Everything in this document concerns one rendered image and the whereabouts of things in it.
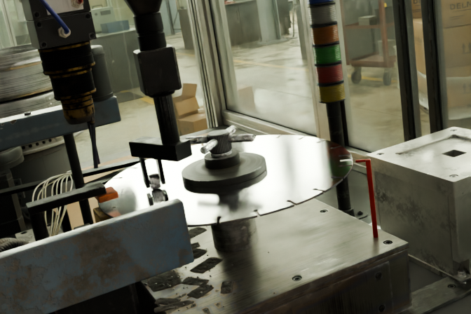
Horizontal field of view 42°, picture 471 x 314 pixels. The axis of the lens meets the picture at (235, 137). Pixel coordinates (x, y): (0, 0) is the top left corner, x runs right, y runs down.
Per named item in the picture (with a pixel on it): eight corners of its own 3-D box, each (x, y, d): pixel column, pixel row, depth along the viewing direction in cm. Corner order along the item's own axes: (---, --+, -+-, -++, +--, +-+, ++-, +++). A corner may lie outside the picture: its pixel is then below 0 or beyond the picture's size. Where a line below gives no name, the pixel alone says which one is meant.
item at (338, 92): (335, 95, 105) (333, 78, 104) (351, 98, 101) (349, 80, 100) (313, 101, 103) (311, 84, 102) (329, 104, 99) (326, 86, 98)
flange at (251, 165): (215, 156, 87) (212, 139, 87) (282, 160, 81) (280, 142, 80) (165, 183, 79) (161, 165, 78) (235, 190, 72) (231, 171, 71)
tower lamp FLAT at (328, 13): (326, 20, 102) (324, 2, 101) (343, 20, 98) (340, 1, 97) (304, 25, 100) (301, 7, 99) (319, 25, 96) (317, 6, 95)
